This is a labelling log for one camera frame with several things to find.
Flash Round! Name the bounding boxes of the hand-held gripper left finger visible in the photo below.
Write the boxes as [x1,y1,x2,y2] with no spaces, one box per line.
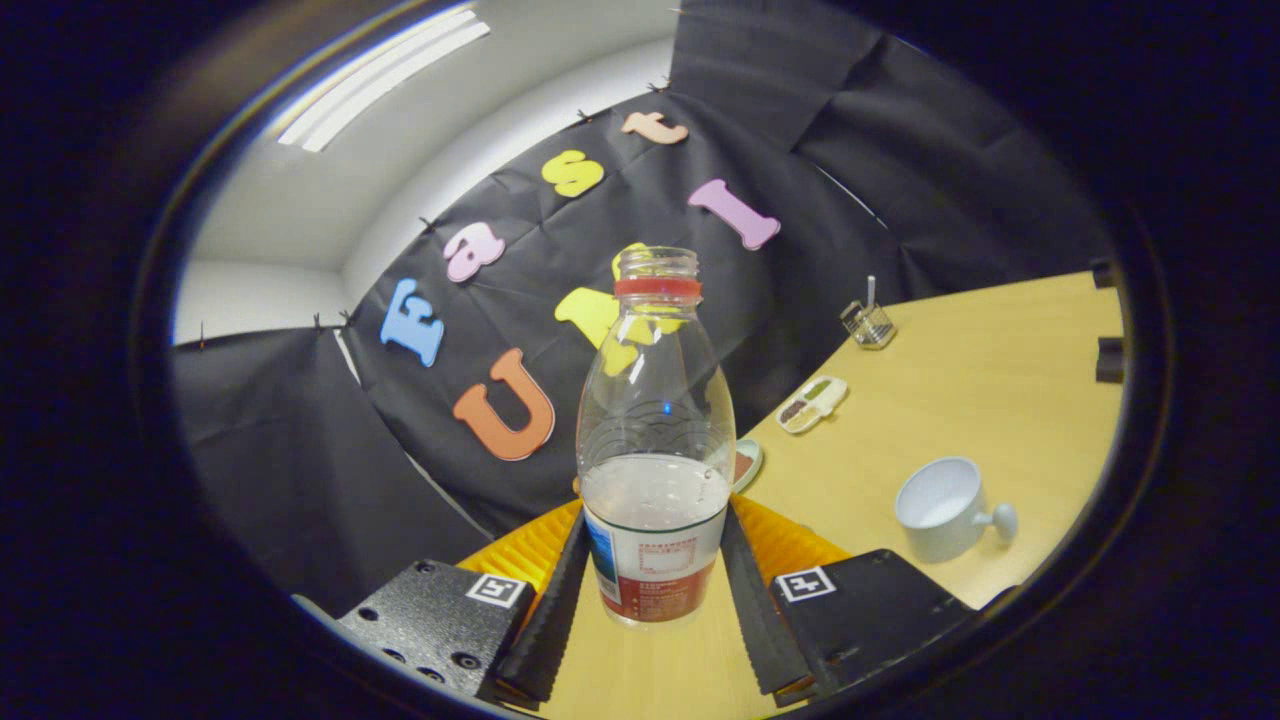
[335,500,590,709]

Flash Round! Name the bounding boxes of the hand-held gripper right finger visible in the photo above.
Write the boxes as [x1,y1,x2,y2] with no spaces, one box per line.
[719,497,978,703]

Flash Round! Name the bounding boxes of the white cup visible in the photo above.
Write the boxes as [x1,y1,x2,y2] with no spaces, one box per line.
[894,457,1020,565]

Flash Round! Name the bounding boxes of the clear juice bottle red label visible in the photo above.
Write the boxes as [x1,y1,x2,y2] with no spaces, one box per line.
[576,246,736,630]

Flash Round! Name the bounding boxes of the pale green plate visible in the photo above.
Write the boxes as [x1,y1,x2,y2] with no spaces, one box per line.
[730,438,767,495]

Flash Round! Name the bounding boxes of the wooden table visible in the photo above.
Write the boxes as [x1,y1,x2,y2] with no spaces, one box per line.
[540,270,1127,719]

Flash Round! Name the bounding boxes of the long ceiling light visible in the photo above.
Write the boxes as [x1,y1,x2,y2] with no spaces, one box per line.
[274,8,492,154]

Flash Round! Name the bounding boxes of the small metal wire basket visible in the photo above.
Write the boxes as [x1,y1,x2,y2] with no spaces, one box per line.
[840,276,899,351]

